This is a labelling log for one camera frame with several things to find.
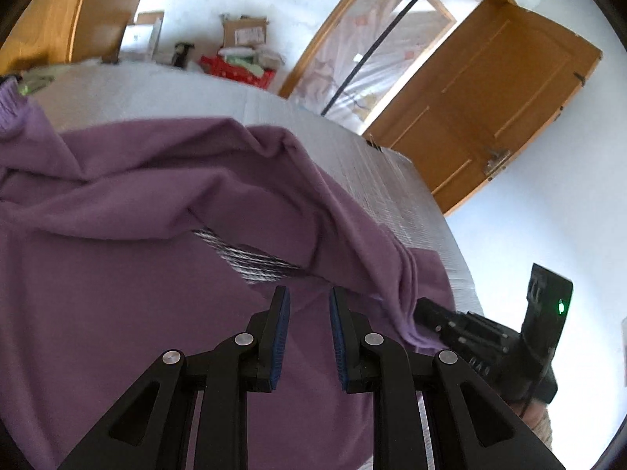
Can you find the wooden door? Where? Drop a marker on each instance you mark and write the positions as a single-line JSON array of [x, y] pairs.
[[490, 107]]

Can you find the small black object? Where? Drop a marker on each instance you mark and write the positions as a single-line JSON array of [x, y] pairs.
[[182, 54]]

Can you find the open cardboard box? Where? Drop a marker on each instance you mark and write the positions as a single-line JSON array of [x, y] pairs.
[[245, 34]]

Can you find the black pole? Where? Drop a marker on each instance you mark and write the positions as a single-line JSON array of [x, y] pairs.
[[382, 34]]

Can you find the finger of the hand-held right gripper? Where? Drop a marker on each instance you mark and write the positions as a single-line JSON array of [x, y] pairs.
[[433, 314]]

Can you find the purple fleece garment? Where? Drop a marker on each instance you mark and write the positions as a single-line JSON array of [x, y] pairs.
[[122, 279]]

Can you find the person's right forearm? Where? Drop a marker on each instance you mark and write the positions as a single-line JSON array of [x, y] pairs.
[[539, 423]]

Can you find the black binder clip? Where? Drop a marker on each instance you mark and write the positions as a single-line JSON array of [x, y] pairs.
[[373, 143]]

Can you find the plastic-covered doorway frame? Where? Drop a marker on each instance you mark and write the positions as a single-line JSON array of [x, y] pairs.
[[392, 73]]

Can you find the wooden wardrobe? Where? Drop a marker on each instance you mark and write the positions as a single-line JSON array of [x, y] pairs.
[[73, 10]]

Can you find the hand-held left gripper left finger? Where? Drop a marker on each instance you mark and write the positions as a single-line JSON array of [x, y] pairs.
[[280, 333]]

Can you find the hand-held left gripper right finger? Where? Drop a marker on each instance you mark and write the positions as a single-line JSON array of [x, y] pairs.
[[338, 338]]

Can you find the white box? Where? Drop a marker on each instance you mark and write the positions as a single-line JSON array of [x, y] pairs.
[[139, 36]]

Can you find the pale green packets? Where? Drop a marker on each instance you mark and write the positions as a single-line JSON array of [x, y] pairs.
[[245, 56]]

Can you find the red crate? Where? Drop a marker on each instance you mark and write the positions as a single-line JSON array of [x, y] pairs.
[[235, 74]]

